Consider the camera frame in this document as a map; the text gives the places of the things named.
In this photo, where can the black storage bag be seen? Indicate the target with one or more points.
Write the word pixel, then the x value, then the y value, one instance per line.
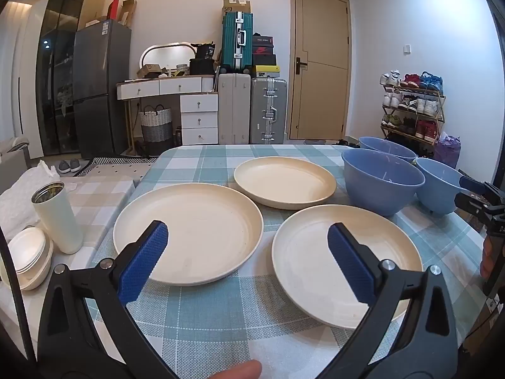
pixel 202 67

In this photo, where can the wooden shoe rack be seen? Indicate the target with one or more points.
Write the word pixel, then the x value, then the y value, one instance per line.
pixel 412 94

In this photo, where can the dark glass cabinet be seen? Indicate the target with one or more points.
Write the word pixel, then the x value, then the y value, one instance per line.
pixel 55 67

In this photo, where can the black red shoe box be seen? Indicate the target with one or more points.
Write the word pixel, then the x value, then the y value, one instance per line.
pixel 263 39

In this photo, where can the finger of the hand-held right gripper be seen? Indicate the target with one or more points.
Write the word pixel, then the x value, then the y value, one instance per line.
pixel 471 183
pixel 467 202

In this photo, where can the white wardrobe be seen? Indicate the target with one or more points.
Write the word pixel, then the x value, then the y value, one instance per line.
pixel 23 87

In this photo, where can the beige suitcase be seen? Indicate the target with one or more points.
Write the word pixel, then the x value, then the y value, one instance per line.
pixel 234 106

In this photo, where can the oval vanity mirror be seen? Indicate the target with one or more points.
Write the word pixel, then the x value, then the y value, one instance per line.
pixel 169 57

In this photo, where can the white thermos cup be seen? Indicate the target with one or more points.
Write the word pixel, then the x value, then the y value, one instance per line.
pixel 59 225

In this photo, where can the beige checked cloth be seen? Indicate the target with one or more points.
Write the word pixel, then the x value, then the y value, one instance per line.
pixel 102 193

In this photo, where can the blue bowl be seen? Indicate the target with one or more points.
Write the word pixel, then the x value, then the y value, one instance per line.
pixel 438 193
pixel 378 193
pixel 384 146

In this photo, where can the green suitcase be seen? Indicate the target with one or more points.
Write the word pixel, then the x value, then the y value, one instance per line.
pixel 232 43

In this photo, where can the white vanity desk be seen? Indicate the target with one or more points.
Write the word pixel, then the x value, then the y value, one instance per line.
pixel 197 122

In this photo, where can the cardboard box with black label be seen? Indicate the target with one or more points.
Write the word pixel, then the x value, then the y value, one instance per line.
pixel 236 6

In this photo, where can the flat cardboard pieces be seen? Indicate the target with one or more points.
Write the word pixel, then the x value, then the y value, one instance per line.
pixel 128 12

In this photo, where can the cream plate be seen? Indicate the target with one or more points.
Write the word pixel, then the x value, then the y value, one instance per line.
pixel 307 252
pixel 189 221
pixel 284 181

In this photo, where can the woven laundry basket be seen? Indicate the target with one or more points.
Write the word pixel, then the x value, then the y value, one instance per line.
pixel 156 130

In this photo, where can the red logo shoe box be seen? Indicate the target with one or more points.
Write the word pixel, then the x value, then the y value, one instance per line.
pixel 263 50

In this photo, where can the small open cardboard box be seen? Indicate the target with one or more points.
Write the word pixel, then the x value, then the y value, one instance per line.
pixel 148 71

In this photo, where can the teal checked tablecloth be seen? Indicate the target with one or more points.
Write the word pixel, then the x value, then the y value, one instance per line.
pixel 221 323

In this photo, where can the wooden door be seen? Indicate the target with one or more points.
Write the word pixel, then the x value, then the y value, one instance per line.
pixel 319 94

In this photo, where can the plain black shoe box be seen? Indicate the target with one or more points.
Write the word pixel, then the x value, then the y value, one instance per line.
pixel 264 60

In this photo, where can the rows of shelved shoes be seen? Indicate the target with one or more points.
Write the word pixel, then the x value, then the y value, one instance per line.
pixel 426 106

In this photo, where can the person's right hand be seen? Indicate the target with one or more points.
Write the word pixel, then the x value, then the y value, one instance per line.
pixel 486 258

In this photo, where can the grey refrigerator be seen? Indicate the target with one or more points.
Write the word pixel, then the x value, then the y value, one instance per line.
pixel 98 87

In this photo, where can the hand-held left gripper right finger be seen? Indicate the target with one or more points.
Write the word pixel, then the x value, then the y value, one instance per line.
pixel 351 260

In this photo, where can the grey slipper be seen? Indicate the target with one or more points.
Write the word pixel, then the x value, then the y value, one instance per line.
pixel 62 167
pixel 75 165

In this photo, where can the stack of white bowls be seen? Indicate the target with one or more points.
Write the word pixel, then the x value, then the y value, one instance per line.
pixel 27 248

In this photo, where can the person's left hand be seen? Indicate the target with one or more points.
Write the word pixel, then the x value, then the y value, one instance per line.
pixel 236 371

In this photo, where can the purple plastic bag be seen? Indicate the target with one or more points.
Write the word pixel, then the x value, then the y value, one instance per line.
pixel 447 152

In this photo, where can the white paper towel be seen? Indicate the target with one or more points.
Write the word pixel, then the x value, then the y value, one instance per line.
pixel 19 205

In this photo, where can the black paper bag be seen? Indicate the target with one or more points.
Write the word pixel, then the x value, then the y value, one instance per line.
pixel 205 51

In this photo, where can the yellow black shoe box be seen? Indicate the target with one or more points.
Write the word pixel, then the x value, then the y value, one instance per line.
pixel 267 71

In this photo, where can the black dotted white rug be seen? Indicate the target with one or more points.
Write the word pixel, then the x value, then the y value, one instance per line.
pixel 118 169

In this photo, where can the silver suitcase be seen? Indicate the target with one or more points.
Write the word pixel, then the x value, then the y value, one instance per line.
pixel 268 106

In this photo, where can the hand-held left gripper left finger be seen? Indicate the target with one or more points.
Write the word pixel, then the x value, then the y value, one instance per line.
pixel 144 260

